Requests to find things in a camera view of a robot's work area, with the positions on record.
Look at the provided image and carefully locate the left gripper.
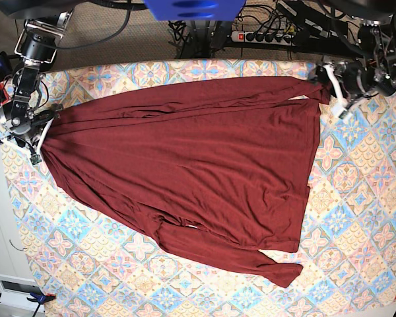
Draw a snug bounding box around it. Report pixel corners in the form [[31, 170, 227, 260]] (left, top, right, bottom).
[[308, 61, 377, 99]]

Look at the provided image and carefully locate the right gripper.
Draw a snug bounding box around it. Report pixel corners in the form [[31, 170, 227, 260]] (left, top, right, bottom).
[[8, 104, 64, 147]]

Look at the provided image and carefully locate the dark red t-shirt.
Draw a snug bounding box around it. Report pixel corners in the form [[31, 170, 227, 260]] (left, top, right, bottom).
[[42, 77, 330, 288]]

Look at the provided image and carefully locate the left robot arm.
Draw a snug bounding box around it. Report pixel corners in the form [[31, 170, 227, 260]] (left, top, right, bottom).
[[317, 1, 396, 102]]

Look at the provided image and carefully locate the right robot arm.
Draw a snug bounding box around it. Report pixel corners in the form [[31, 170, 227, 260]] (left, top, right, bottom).
[[0, 1, 81, 153]]

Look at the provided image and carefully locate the white power strip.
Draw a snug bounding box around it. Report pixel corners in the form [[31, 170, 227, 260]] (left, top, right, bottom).
[[230, 31, 293, 46]]

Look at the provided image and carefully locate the patterned tile tablecloth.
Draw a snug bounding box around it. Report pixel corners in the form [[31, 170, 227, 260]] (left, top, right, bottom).
[[0, 59, 396, 317]]

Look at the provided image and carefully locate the blue orange clamp lower left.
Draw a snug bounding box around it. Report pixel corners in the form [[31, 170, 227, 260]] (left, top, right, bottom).
[[0, 291, 56, 316]]

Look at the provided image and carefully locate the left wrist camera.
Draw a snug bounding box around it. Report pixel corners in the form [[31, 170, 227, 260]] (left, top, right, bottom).
[[331, 104, 352, 121]]

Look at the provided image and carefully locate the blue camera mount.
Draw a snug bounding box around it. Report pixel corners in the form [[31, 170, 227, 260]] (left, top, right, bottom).
[[144, 0, 246, 21]]

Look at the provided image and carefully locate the white wall socket box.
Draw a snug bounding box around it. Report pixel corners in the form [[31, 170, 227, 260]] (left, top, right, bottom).
[[0, 274, 41, 312]]

